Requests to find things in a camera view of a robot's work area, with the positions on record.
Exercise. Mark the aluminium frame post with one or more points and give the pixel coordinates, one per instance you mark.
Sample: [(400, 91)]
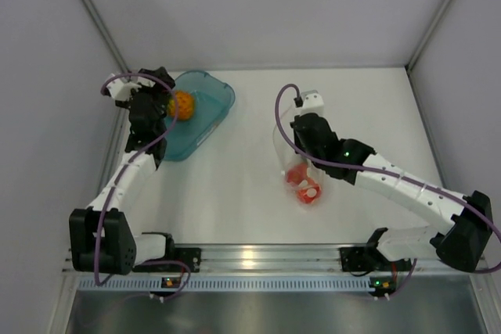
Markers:
[(436, 18), (104, 33)]

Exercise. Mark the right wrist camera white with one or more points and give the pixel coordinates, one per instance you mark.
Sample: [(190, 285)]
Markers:
[(309, 102)]

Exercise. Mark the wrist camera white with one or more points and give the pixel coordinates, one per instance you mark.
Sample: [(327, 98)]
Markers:
[(309, 102), (119, 88)]

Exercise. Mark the aluminium mounting rail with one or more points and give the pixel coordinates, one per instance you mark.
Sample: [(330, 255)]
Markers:
[(276, 258)]

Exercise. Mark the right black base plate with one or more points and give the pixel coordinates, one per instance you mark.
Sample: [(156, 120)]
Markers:
[(363, 259)]

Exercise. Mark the teal plastic bin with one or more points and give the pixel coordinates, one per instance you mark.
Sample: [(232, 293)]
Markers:
[(214, 99)]

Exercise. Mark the left aluminium frame post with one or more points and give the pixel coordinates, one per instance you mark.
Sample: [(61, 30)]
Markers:
[(104, 33)]

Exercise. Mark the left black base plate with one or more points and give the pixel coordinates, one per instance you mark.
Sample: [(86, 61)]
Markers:
[(176, 260)]

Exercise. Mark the fake red apple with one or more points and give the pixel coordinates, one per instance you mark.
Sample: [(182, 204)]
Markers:
[(304, 183)]

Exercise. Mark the right aluminium frame post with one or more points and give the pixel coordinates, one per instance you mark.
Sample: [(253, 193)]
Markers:
[(436, 18)]

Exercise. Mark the fake pineapple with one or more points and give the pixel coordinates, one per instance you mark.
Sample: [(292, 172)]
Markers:
[(185, 104)]

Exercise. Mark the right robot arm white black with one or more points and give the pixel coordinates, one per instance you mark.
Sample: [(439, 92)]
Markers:
[(456, 230)]

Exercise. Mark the clear zip top bag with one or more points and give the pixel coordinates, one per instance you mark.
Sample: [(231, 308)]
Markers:
[(287, 158)]

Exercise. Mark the white slotted cable duct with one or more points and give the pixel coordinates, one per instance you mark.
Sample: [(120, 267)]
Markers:
[(203, 283)]

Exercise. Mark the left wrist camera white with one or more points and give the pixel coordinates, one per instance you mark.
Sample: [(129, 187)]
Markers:
[(119, 88)]

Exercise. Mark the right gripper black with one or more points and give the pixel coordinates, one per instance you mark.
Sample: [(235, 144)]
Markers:
[(297, 139)]

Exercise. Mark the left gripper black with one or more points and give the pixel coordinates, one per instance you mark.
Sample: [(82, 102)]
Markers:
[(158, 89)]

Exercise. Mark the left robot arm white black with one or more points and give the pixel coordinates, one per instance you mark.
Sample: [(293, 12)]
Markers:
[(103, 236)]

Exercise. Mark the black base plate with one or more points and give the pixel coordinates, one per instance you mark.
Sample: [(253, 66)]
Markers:
[(176, 260), (363, 259)]

